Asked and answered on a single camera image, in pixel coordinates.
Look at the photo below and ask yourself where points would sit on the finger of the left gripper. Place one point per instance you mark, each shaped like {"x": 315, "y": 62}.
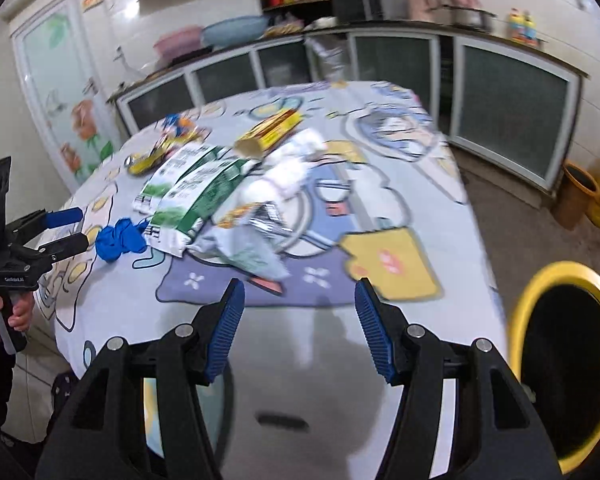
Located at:
{"x": 60, "y": 217}
{"x": 61, "y": 249}

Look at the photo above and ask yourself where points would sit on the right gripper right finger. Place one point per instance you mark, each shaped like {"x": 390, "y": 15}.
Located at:
{"x": 497, "y": 432}

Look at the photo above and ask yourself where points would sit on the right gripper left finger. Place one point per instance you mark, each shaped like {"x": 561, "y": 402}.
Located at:
{"x": 100, "y": 432}

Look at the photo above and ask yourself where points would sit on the yellow blue snack bag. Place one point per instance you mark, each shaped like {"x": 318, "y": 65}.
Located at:
{"x": 138, "y": 164}

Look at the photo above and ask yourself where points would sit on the blue orange cartoon snack bag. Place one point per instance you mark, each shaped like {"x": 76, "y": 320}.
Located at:
{"x": 181, "y": 129}

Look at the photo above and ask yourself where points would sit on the yellow red cardboard box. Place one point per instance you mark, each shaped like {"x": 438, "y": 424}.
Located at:
{"x": 262, "y": 138}

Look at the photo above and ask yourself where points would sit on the yellow rimmed black trash bin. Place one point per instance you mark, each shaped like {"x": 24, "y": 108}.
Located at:
{"x": 554, "y": 351}

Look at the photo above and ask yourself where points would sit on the blue crumpled glove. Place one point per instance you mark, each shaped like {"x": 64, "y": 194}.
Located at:
{"x": 125, "y": 236}

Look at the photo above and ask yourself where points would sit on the right green white milk carton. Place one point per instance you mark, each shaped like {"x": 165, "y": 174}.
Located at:
{"x": 188, "y": 205}

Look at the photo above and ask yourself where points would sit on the green white milk carton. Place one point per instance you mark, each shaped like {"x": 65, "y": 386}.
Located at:
{"x": 185, "y": 160}
{"x": 188, "y": 205}

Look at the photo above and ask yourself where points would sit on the floral glass door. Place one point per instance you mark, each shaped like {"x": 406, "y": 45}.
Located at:
{"x": 63, "y": 91}

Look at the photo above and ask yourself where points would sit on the left green white milk carton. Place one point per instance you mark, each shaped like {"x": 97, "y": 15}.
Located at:
{"x": 185, "y": 160}

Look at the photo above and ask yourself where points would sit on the silver foil snack wrapper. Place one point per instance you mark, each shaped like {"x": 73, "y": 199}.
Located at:
{"x": 244, "y": 238}

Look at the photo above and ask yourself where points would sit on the pink plastic basin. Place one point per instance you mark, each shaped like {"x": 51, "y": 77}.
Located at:
{"x": 178, "y": 43}

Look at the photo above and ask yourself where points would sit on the white crumpled paper towel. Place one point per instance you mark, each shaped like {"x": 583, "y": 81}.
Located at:
{"x": 286, "y": 169}

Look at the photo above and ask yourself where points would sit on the cartoon printed tablecloth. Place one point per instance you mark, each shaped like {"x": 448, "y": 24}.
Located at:
{"x": 385, "y": 202}

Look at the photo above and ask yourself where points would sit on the white glass-door counter cabinet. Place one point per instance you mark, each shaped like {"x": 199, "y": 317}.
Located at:
{"x": 509, "y": 104}

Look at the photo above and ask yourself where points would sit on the white woven sack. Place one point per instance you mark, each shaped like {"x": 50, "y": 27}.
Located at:
{"x": 328, "y": 57}

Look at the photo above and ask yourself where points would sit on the black microwave oven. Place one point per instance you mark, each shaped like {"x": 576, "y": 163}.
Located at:
{"x": 354, "y": 11}

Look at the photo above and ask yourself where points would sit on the yellow detergent bottles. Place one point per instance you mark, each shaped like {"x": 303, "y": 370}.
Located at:
{"x": 521, "y": 28}

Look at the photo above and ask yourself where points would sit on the steel cooking pot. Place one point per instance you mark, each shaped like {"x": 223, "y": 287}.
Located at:
{"x": 469, "y": 18}

